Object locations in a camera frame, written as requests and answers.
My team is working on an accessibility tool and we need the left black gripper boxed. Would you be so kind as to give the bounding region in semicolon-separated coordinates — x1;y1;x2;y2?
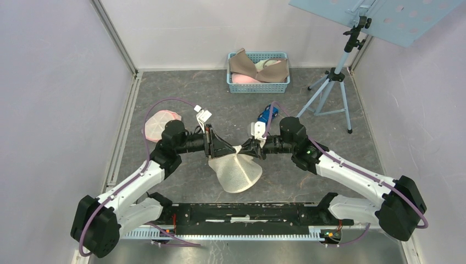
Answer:
176;124;236;159

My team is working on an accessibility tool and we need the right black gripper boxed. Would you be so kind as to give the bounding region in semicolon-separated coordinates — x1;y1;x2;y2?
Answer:
236;136;295;162

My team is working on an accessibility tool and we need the white round tub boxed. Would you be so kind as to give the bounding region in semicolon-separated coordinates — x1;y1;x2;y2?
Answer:
208;146;263;194

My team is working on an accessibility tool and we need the white mesh laundry bag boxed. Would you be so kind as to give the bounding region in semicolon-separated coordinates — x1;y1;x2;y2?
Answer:
144;110;182;143

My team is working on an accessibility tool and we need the beige padded bra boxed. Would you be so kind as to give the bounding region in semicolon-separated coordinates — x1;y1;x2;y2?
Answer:
229;48;290;84

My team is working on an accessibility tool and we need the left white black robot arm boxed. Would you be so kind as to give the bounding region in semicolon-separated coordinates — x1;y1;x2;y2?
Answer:
70;120;241;258

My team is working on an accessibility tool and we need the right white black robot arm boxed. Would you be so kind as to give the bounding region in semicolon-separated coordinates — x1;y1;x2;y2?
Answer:
240;117;429;241

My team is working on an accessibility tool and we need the blue toy car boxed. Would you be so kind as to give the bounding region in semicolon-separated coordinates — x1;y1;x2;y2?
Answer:
257;104;279;124

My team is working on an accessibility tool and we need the blue plastic basket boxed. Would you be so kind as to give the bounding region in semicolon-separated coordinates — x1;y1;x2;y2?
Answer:
226;48;291;94

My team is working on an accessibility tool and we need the pink cloth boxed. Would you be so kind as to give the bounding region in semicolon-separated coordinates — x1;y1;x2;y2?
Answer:
231;73;258;84

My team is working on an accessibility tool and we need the light green cloth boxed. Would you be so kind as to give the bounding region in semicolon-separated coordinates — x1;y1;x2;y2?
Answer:
255;59;281;72

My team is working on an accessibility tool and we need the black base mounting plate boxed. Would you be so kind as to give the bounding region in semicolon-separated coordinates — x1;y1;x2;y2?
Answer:
155;202;354;235

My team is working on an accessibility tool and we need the blue tripod stand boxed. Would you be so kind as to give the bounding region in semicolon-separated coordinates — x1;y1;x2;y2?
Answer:
296;16;372;134

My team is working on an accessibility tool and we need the light blue perforated board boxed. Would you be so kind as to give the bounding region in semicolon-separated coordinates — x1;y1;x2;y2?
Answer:
289;0;464;47

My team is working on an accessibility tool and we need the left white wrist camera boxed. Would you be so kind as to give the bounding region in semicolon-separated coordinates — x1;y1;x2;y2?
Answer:
194;104;212;133

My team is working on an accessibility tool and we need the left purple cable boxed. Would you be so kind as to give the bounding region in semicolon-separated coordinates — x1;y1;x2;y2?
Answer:
78;97;203;257

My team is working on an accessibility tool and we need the purple cable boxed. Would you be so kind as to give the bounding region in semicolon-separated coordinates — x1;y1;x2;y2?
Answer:
78;97;203;257
264;101;429;248

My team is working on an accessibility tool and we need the light blue cable rail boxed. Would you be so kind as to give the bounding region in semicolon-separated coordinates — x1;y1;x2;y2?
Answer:
123;226;325;242

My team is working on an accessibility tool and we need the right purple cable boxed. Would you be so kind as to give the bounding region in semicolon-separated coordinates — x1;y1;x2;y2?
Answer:
264;101;429;248

